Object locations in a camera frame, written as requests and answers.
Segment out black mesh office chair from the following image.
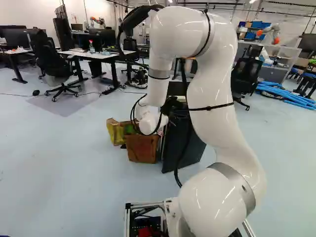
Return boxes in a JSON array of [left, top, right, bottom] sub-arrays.
[[231, 45, 264, 111]]

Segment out white robot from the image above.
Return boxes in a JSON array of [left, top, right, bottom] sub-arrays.
[[256, 23, 282, 66]]

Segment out yellow plastic bag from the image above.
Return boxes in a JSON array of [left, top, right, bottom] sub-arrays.
[[106, 118, 126, 146]]

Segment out white top desk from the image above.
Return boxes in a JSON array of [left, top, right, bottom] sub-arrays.
[[58, 48, 138, 91]]

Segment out blue foam tubes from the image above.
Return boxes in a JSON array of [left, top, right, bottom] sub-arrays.
[[255, 81, 316, 111]]

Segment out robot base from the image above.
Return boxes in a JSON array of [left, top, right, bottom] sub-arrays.
[[124, 197, 257, 237]]

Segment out brown paper bag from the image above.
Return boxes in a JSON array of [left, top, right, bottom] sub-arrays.
[[123, 120, 160, 164]]

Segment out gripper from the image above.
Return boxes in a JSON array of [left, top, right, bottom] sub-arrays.
[[161, 96, 185, 119]]

